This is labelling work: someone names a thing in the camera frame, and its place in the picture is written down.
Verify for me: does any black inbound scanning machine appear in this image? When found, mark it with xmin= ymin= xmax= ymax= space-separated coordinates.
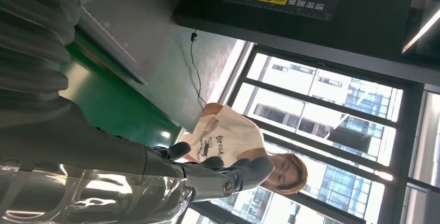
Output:
xmin=74 ymin=0 xmax=440 ymax=86

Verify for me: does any person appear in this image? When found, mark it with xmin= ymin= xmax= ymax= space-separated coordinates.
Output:
xmin=177 ymin=102 xmax=309 ymax=195

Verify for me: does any black yellow ruler label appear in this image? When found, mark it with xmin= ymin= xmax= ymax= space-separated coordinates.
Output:
xmin=225 ymin=0 xmax=338 ymax=22

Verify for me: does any thin black table cable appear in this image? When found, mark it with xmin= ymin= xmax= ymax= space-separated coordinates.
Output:
xmin=189 ymin=30 xmax=209 ymax=111

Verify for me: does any dark window frame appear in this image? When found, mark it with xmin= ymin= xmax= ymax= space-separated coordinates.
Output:
xmin=185 ymin=44 xmax=440 ymax=224

